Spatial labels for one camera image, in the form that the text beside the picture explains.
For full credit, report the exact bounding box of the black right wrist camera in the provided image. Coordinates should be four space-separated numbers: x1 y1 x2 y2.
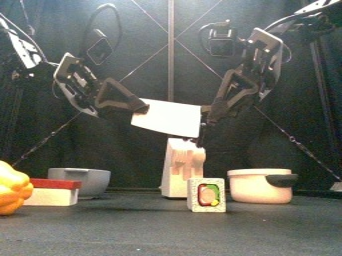
206 20 238 58

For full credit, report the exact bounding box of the black left camera cable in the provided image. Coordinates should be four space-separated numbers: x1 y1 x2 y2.
81 2 125 56

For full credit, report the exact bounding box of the black right camera cable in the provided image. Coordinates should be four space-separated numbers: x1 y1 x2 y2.
197 22 216 56

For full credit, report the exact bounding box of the grey vertical frame pole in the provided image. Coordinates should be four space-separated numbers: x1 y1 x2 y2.
168 0 177 103

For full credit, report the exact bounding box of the yellow toy bell pepper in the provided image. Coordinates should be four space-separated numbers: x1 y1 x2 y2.
0 160 37 217

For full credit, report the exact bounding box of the white wooden knife block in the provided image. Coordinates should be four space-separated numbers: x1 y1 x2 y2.
160 136 209 200

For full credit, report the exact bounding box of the red and white toy block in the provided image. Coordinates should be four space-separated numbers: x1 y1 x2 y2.
23 177 85 207

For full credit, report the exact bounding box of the white pot with black handle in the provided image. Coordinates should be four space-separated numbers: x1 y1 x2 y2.
226 167 301 205

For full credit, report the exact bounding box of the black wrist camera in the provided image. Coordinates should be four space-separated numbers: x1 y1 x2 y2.
85 29 115 66
206 20 238 58

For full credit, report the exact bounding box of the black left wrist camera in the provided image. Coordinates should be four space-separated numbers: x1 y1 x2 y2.
85 29 115 66

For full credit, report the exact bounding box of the black camera cable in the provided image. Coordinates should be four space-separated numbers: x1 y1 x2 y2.
197 22 216 56
81 2 125 56

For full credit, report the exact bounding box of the thin diagonal brace wire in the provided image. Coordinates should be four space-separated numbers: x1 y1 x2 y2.
11 0 225 168
129 0 342 183

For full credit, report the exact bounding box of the grey bowl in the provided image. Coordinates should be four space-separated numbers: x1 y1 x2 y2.
47 167 113 199

